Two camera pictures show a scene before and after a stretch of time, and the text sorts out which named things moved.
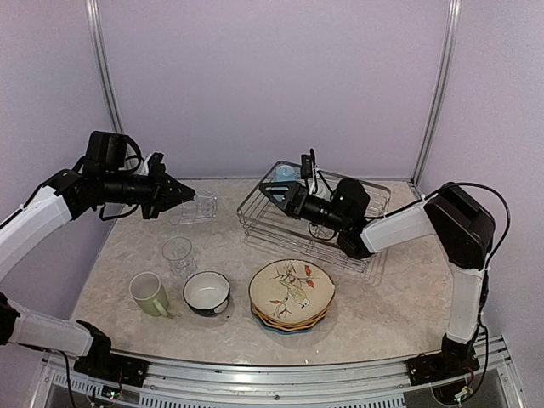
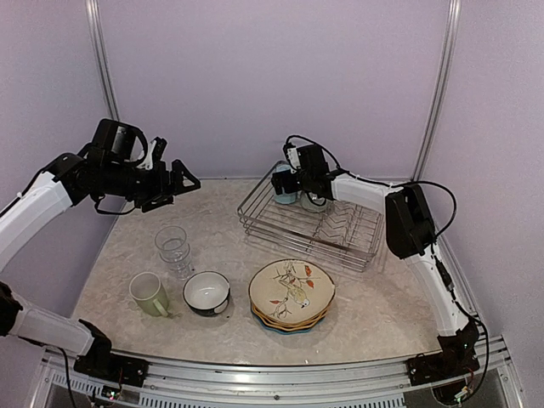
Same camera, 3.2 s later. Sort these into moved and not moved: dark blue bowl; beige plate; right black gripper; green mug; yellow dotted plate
Moved: right black gripper
Not moved: beige plate; yellow dotted plate; green mug; dark blue bowl
